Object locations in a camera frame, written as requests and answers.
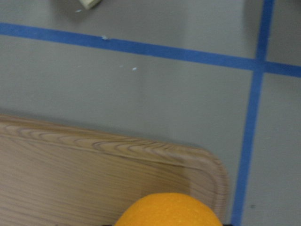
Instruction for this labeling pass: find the wooden cutting board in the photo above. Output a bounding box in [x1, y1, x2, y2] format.
[0, 115, 229, 226]

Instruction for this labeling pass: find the wooden dish rack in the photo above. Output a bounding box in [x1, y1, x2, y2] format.
[79, 0, 102, 10]

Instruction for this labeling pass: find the orange fruit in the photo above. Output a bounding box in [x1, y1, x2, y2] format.
[115, 193, 222, 226]

